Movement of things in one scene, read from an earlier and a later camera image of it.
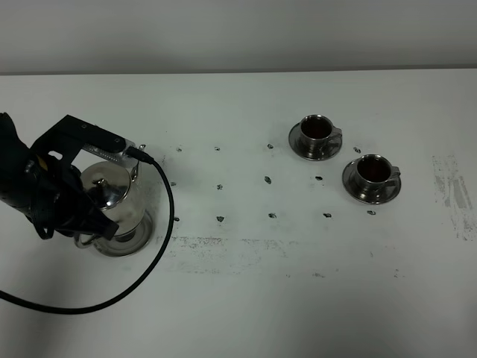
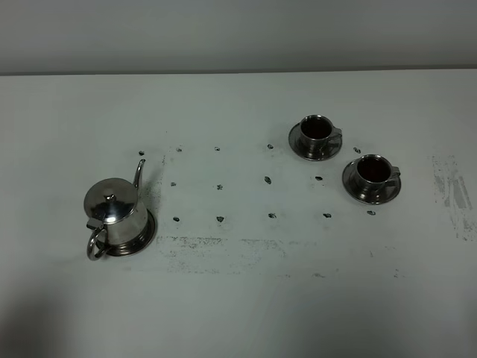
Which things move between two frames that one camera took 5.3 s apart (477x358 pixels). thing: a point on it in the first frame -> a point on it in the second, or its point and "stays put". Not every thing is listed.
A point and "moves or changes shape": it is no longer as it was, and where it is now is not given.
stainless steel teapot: (118, 192) moves or changes shape
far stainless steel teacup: (316, 131) stays put
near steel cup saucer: (362, 195) stays put
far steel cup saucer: (294, 139) stays put
